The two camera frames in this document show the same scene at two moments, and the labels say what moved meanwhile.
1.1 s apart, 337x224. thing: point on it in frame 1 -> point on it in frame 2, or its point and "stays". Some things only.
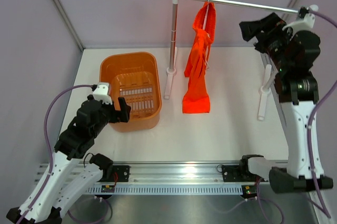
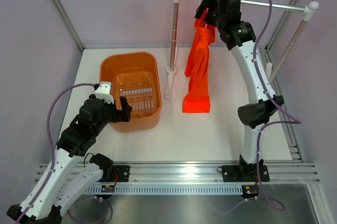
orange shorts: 197,100 stays
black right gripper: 271,26 -> 209,0
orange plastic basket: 136,77 stays
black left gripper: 122,115 stays
